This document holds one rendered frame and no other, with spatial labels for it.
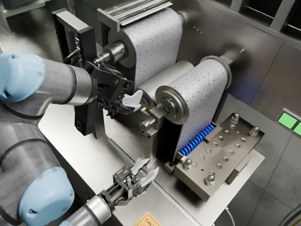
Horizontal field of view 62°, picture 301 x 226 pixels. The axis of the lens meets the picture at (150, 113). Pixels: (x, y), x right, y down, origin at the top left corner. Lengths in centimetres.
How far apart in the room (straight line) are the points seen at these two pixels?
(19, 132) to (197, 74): 61
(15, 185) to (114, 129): 85
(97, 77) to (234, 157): 69
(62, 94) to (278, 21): 69
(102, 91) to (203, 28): 61
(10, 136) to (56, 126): 82
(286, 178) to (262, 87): 152
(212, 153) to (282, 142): 169
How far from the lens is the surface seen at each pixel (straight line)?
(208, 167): 99
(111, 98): 54
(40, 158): 40
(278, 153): 256
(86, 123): 56
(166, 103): 81
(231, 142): 108
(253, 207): 219
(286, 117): 103
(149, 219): 98
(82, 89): 47
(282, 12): 90
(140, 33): 88
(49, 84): 42
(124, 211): 101
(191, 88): 82
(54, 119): 128
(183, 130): 89
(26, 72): 40
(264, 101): 104
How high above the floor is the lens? 186
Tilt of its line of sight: 49 degrees down
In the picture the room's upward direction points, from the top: 6 degrees clockwise
